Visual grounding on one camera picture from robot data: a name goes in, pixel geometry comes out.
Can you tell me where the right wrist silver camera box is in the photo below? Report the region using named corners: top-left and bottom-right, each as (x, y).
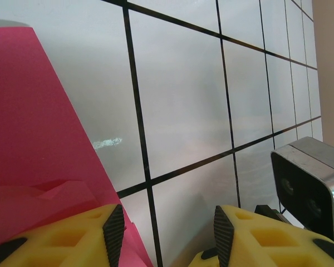
top-left (270, 136), bottom-right (334, 243)

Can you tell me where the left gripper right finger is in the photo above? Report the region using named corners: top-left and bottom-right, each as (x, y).
top-left (188, 205), bottom-right (334, 267)

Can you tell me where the pink paper sheet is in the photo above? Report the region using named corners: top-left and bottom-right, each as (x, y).
top-left (0, 27), bottom-right (154, 267)

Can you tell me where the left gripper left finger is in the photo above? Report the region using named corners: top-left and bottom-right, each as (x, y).
top-left (0, 204), bottom-right (126, 267)

